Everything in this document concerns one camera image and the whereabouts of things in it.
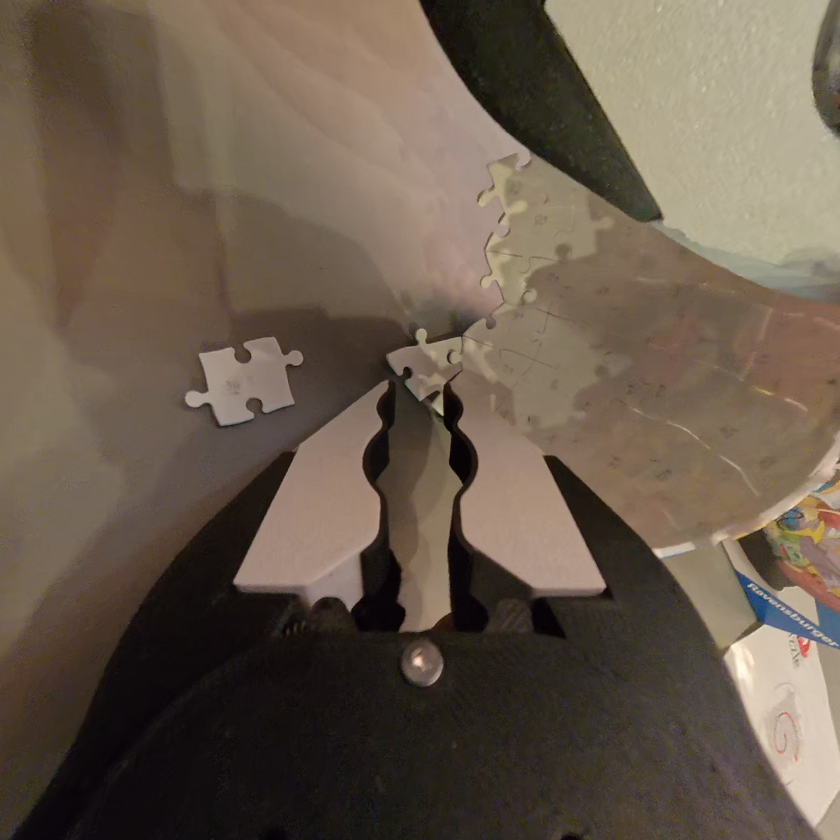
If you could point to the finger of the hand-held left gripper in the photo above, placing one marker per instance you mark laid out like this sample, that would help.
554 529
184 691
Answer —
341 131
709 98

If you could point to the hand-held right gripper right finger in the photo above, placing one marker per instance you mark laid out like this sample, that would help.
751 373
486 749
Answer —
525 525

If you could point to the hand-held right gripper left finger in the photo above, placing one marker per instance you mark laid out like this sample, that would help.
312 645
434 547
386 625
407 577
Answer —
308 518

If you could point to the white squarish puzzle piece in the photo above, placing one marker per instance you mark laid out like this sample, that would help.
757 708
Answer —
249 384

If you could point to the partly built puzzle ball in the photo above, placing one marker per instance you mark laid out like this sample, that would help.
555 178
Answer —
623 394

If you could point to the white triangular puzzle piece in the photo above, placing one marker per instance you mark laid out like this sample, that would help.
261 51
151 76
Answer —
426 364

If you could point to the white instruction sheet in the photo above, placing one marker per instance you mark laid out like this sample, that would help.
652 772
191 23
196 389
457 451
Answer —
781 722

